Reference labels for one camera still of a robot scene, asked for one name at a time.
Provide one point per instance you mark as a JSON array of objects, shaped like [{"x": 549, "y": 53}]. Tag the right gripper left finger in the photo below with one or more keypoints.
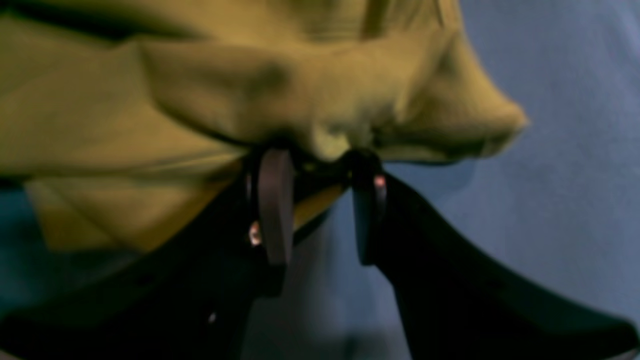
[{"x": 188, "y": 299}]

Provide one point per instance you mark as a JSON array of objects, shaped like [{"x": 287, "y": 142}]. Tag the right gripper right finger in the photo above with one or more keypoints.
[{"x": 455, "y": 301}]

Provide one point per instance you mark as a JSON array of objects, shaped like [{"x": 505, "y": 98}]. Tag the olive green t-shirt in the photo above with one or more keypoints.
[{"x": 123, "y": 118}]

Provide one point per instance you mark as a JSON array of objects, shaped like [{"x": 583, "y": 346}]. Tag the blue table cloth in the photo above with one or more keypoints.
[{"x": 560, "y": 204}]

